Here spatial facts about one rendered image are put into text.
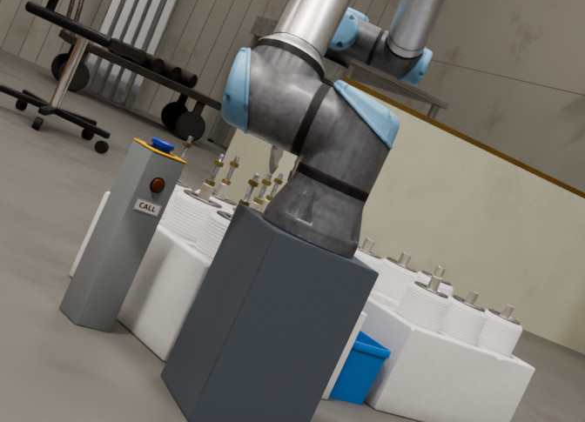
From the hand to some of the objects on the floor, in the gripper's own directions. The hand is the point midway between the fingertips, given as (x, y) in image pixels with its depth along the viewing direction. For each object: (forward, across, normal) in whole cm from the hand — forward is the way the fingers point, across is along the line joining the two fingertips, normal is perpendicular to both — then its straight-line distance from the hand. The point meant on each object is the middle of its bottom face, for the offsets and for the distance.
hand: (283, 171), depth 220 cm
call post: (+34, +29, +34) cm, 56 cm away
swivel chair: (+35, +38, -242) cm, 248 cm away
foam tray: (+35, -43, -7) cm, 56 cm away
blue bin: (+35, -20, +7) cm, 40 cm away
